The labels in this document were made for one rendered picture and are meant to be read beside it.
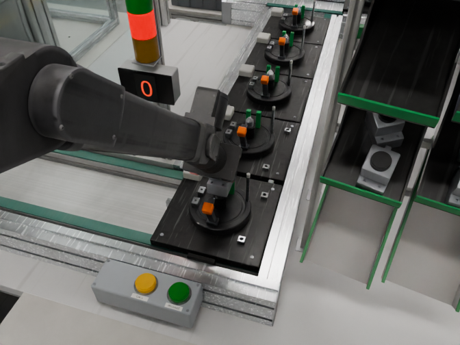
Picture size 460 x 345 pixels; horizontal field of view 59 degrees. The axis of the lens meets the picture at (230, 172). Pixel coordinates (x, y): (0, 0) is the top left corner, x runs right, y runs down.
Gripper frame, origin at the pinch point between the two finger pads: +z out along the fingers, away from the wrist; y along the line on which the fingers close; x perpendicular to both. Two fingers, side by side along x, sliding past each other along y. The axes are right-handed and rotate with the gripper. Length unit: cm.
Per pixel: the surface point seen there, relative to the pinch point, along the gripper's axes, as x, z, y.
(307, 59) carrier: -48, 56, -7
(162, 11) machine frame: -71, 79, 63
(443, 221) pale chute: 1.5, 0.8, -43.3
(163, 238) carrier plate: 17.6, 2.4, 9.5
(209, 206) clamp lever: 8.7, -3.3, -0.2
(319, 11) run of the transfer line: -84, 88, -4
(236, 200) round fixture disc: 6.0, 9.5, -2.7
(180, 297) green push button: 26.6, -5.0, 0.7
